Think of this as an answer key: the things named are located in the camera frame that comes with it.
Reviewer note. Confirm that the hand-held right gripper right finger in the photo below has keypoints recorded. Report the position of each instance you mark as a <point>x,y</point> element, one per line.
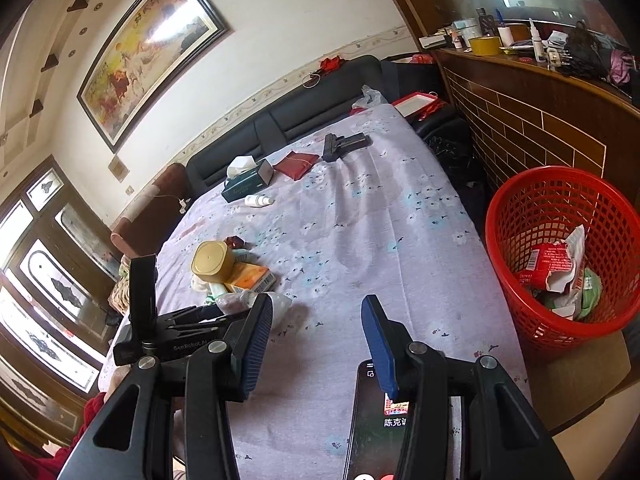
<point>377,345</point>

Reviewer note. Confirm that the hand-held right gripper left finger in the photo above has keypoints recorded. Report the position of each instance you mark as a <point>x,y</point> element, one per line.
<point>257,340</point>

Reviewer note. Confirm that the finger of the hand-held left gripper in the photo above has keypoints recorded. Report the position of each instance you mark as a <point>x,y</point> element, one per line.
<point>192,313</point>
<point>205,327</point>

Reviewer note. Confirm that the transparent plastic bag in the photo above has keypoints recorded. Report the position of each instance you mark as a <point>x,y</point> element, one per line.
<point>280,305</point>

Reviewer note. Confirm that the gold tin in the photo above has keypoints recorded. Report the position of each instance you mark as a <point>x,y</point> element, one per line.
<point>212,260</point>

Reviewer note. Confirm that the orange cardboard box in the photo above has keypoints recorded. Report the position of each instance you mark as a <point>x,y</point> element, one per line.
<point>247,277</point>

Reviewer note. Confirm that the teal packet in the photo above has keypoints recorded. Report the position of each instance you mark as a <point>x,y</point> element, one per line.
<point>241,255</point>

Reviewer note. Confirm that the dark red snack wrapper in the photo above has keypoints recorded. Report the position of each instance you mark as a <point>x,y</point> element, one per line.
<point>234,242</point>

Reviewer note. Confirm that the black smartphone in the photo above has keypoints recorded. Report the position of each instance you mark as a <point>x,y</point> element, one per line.
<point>367,435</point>

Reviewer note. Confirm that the red plastic basket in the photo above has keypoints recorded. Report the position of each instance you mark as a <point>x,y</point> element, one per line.
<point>510,270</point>

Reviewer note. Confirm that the red cardboard carton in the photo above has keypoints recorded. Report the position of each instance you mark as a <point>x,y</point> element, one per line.
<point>542,262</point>

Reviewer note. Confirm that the white packet red print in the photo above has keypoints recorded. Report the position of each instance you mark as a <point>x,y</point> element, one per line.
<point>572,260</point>

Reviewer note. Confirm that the person's left forearm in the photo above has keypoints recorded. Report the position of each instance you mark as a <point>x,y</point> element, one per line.
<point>92,410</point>

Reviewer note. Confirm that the patterned fabric bundle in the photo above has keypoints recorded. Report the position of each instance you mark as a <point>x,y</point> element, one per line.
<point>118,295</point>

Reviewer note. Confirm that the wooden glass door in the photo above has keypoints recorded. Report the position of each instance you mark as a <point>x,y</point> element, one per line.
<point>50,280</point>

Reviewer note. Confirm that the brown armchair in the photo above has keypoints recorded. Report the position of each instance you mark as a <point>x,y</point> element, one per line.
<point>165,180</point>

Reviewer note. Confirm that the white spray bottle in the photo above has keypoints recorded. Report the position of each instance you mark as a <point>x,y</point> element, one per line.
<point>257,201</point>

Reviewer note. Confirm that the green tissue box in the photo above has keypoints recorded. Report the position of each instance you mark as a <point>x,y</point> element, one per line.
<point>245,185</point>

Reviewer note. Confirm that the red wallet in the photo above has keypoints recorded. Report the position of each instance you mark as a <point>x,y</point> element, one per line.
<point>296,164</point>

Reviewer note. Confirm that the black plastic bag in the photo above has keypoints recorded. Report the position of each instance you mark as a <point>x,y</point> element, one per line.
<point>450,155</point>

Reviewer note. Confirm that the black toy gun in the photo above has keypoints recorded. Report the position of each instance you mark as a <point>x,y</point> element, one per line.
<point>345,144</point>

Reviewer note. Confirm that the framed painting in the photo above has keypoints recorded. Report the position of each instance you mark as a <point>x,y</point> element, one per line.
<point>150,60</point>

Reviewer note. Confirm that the black leather sofa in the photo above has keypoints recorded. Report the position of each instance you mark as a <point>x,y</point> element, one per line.
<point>300,105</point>

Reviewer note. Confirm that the red framed white box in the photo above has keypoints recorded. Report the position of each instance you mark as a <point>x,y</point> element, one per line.
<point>415,102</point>

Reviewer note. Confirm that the clear crumpled plastic bag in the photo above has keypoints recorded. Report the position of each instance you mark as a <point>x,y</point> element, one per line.
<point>370,97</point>

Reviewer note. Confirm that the black paper bag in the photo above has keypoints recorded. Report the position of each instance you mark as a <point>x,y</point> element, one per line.
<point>400,80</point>

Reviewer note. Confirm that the wooden cabinet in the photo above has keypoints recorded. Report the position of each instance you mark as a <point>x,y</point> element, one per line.
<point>525,110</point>

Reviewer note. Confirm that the red ribbon decoration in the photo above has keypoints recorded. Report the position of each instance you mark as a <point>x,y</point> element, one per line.
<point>330,64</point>

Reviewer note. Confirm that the flat white box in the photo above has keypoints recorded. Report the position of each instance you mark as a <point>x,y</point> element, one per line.
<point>435,41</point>

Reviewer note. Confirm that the yellow tape roll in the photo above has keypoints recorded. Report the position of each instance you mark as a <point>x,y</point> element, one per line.
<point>485,46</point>

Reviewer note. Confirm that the white dropper bottle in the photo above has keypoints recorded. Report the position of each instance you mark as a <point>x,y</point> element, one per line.
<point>535,42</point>

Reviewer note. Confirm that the black handbag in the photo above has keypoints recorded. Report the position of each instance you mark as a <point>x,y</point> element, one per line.
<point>582,52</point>

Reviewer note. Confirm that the pink cloth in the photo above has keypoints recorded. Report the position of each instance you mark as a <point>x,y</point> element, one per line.
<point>622,67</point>

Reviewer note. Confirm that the beige wall plaque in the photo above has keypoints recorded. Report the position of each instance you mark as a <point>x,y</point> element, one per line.
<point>119,167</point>

